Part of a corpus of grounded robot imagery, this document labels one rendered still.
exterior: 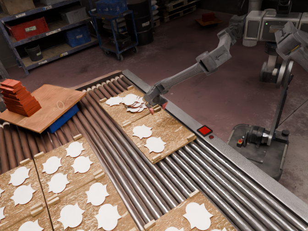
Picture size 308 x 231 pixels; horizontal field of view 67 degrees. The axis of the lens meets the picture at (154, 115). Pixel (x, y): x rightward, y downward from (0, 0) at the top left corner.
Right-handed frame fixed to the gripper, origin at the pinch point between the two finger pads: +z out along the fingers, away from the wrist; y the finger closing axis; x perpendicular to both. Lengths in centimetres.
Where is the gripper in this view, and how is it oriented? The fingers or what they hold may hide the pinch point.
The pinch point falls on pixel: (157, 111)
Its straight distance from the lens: 163.3
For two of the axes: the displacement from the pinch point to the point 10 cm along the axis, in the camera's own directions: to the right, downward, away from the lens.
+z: 1.2, 7.7, 6.2
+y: 8.3, -4.2, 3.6
